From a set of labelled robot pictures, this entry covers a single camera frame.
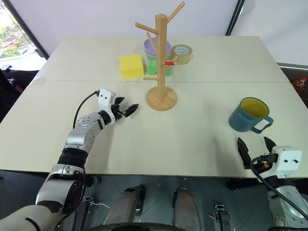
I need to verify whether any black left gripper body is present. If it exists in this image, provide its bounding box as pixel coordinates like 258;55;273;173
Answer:
111;103;128;121

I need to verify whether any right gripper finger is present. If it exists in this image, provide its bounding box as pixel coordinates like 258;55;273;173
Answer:
263;136;277;154
237;137;252;170

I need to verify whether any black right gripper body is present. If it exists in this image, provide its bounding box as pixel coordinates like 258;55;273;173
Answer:
251;153;279;174

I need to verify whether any blue mug yellow inside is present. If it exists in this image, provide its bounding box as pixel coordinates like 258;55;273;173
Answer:
228;97;274;134

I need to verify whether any wooden mug tree stand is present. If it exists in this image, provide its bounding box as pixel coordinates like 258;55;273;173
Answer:
134;1;186;112

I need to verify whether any yellow foam block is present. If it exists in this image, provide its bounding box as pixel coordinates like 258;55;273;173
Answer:
119;54;145;79

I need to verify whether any green block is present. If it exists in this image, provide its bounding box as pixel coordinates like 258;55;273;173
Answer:
147;58;173;77

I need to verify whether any purple bowl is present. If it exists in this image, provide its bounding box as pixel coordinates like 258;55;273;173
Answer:
143;38;173;55

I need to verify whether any black floor clamp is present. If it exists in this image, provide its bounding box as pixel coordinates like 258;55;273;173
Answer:
214;204;231;231
77;196;97;231

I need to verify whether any orange drink bottle red cap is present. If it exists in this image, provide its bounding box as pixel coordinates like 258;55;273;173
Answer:
292;77;308;95

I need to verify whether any dark brown side table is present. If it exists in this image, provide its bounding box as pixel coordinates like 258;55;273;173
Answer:
276;62;308;108

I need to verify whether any brown packing tape roll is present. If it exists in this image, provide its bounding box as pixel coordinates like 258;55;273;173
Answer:
170;44;193;65

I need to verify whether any dark rounded leg shape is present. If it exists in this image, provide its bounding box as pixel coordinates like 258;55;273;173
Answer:
102;184;147;228
172;187;202;228

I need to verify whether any black equipment pile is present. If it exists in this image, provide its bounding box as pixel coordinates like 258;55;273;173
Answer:
0;64;40;121

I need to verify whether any dark round base shape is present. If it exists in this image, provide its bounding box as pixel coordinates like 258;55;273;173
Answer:
89;222;205;231

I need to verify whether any black stand pole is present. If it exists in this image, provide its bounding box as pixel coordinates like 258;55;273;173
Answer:
231;0;251;36
225;0;244;36

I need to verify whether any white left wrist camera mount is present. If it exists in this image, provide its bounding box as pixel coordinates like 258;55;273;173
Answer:
98;89;117;125

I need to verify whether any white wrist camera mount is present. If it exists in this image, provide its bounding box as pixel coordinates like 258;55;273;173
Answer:
98;89;117;125
274;145;303;173

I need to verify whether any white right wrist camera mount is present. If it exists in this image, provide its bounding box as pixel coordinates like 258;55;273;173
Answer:
274;145;303;173

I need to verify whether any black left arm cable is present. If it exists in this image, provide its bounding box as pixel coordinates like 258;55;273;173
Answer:
73;90;101;128

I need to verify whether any thin white wire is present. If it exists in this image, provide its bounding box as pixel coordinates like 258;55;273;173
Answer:
83;201;110;209

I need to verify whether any black window frame bar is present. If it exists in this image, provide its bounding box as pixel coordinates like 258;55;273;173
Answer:
3;0;50;60

